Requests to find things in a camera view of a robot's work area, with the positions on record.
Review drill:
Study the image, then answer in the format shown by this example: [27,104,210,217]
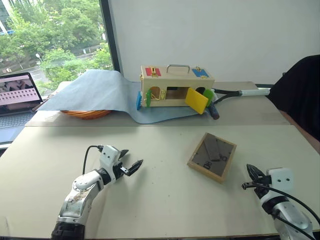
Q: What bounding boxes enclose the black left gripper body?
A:
[112,162,130,181]

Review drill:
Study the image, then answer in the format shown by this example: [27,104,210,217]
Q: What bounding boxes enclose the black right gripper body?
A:
[251,174,273,200]

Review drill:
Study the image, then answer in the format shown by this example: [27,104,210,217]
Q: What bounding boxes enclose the laptop computer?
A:
[0,72,45,144]

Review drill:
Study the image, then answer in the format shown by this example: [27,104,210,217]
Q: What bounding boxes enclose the orange woven basket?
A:
[60,109,112,121]

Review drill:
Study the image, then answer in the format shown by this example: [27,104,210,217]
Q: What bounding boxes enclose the light blue cloth sheet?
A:
[37,69,209,125]

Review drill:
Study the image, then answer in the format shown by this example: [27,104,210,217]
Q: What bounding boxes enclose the dark blue cylindrical tool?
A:
[208,102,221,121]

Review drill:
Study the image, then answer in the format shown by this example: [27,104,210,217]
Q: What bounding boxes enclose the wooden lock box colourful doors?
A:
[135,64,216,116]

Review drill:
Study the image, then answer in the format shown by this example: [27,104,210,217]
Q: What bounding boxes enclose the person in black shirt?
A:
[268,54,320,151]

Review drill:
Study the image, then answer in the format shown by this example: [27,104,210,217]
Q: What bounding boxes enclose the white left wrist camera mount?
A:
[99,144,123,181]

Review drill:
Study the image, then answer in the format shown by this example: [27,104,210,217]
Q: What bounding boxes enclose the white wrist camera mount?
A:
[266,167,295,194]
[99,144,123,181]

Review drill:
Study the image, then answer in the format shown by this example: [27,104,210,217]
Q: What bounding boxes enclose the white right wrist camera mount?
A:
[266,167,295,194]

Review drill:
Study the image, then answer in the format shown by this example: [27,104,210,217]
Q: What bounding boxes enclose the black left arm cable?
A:
[82,144,104,176]

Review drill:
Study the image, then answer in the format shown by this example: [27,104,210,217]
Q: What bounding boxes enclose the wooden framed dark tray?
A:
[187,132,238,184]

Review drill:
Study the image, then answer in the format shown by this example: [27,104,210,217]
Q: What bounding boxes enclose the black racket white handle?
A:
[211,87,272,104]

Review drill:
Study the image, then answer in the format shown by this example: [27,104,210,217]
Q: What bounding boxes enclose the black window frame post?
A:
[99,0,124,76]

